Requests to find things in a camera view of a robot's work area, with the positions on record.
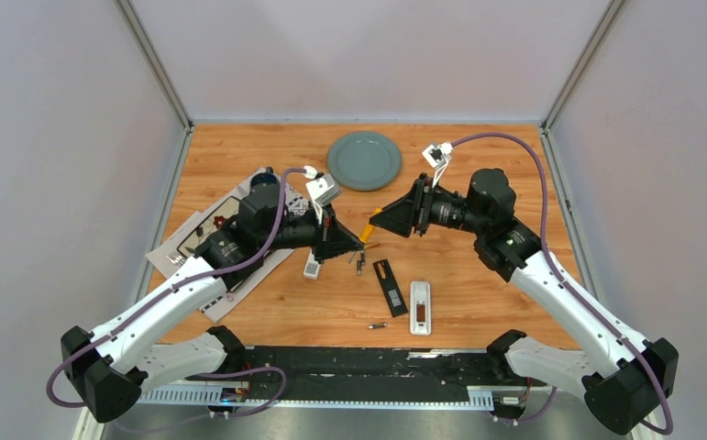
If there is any metal fork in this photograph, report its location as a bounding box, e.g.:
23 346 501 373
167 251 186 266

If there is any floral square plate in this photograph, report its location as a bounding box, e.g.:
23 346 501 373
172 196 239 259

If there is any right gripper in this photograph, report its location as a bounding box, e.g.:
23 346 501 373
369 173 487 238

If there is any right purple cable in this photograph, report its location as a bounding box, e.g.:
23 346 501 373
449 132 675 436

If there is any yellow handled screwdriver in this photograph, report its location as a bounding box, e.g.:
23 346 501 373
359 207 382 244

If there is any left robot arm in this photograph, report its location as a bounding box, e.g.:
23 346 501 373
61 172 363 423

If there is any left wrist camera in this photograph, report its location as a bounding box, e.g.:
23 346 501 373
304 171 341 225

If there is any dark blue cup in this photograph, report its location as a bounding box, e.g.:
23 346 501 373
249 170 280 193

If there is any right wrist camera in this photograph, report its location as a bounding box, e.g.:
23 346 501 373
422 142 454 187

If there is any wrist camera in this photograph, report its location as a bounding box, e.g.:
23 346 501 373
304 171 341 225
422 142 454 187

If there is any loose battery from QR remote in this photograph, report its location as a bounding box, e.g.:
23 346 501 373
356 251 366 275

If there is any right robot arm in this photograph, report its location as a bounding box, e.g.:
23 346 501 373
370 169 679 435

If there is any patterned paper placemat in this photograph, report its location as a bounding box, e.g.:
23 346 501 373
146 168 293 322

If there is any white remote with batteries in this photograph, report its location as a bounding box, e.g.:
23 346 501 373
410 280 432 336

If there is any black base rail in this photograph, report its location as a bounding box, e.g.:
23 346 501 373
218 346 526 402

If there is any white remote with QR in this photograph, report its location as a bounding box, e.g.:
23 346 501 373
303 252 321 280

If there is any grey-green round plate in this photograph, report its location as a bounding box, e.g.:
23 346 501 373
326 131 403 192

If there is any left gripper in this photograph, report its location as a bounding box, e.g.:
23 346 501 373
260 199 363 264

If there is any black remote control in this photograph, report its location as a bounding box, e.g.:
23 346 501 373
372 259 409 317

